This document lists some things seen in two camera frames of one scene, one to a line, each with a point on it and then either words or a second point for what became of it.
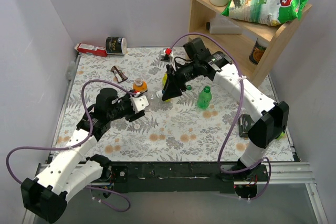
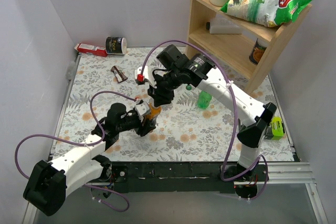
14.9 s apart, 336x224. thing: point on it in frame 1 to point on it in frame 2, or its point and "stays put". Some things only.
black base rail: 202,177 stays put
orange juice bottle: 139,85 to 154,113
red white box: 96,50 stays put
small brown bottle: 118,74 stays put
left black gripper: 137,115 to 144,127
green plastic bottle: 205,97 stays put
